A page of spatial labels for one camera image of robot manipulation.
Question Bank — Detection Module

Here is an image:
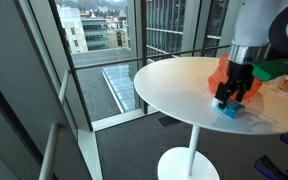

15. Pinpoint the white round pedestal table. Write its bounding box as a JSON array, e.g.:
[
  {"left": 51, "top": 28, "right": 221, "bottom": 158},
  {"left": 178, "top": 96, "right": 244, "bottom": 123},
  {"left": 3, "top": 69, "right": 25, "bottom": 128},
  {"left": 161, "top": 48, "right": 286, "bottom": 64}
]
[{"left": 134, "top": 57, "right": 288, "bottom": 180}]

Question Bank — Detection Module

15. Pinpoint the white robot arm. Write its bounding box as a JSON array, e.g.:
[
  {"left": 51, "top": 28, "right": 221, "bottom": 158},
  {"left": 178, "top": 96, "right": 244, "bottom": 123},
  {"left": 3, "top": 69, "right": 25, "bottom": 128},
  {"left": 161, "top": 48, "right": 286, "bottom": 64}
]
[{"left": 215, "top": 0, "right": 288, "bottom": 109}]

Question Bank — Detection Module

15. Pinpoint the blue black robot base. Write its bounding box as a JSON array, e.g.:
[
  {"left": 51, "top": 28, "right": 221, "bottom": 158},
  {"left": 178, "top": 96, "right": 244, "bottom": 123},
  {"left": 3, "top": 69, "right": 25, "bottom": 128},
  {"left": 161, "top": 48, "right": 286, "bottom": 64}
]
[{"left": 254, "top": 133, "right": 288, "bottom": 180}]

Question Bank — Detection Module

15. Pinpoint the black window handrail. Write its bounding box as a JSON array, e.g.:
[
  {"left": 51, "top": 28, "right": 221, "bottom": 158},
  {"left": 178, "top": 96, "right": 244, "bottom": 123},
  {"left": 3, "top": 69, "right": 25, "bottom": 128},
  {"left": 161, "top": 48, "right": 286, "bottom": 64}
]
[{"left": 74, "top": 45, "right": 230, "bottom": 70}]

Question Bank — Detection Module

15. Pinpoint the blue box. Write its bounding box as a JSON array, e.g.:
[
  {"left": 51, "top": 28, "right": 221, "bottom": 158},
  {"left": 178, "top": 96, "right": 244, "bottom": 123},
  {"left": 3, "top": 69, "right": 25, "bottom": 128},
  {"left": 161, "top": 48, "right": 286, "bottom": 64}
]
[{"left": 212, "top": 98, "right": 245, "bottom": 119}]

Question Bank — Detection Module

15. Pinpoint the green wrist camera box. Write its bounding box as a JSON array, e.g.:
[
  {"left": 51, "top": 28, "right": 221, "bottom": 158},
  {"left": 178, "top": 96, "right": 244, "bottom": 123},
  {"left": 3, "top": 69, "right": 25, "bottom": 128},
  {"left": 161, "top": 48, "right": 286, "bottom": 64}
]
[{"left": 252, "top": 59, "right": 288, "bottom": 82}]

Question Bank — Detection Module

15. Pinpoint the white stair handrail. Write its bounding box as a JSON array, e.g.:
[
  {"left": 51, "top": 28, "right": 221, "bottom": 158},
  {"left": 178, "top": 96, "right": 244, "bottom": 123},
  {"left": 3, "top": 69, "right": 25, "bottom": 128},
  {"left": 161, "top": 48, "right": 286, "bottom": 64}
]
[{"left": 38, "top": 70, "right": 70, "bottom": 180}]

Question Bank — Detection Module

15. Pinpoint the orange plastic bag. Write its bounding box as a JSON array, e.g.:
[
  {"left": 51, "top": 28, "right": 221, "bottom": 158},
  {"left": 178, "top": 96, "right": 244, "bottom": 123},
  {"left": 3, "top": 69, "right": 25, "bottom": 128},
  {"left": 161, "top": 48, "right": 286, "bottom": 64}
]
[{"left": 208, "top": 53, "right": 262, "bottom": 100}]

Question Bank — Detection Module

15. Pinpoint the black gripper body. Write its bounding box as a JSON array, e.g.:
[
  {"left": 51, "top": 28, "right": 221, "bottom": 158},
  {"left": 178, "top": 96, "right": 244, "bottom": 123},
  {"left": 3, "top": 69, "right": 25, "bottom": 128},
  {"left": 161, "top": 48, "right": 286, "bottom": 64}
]
[{"left": 226, "top": 61, "right": 254, "bottom": 92}]

